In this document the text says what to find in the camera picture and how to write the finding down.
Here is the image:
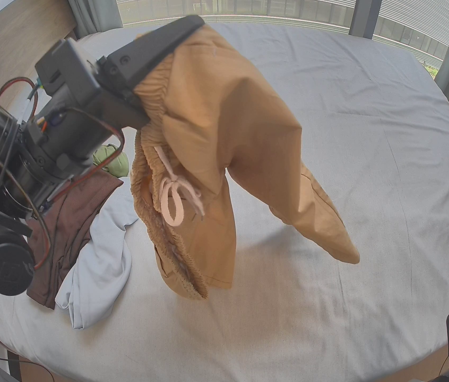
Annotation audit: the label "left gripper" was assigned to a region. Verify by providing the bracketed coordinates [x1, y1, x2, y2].
[23, 15, 205, 182]

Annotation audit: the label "tan shorts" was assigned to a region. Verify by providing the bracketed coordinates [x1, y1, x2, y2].
[129, 24, 361, 301]

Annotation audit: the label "green garment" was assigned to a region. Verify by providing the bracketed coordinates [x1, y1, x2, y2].
[92, 143, 130, 179]

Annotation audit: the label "brown garment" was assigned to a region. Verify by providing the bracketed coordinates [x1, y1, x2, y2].
[27, 171, 124, 310]

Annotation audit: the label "bed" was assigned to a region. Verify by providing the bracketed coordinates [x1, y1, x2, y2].
[0, 0, 449, 382]

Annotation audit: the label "pale blue garment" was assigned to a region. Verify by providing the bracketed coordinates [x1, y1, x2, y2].
[54, 193, 140, 330]

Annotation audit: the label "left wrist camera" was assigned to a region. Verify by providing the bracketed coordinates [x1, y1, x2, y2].
[34, 37, 106, 108]

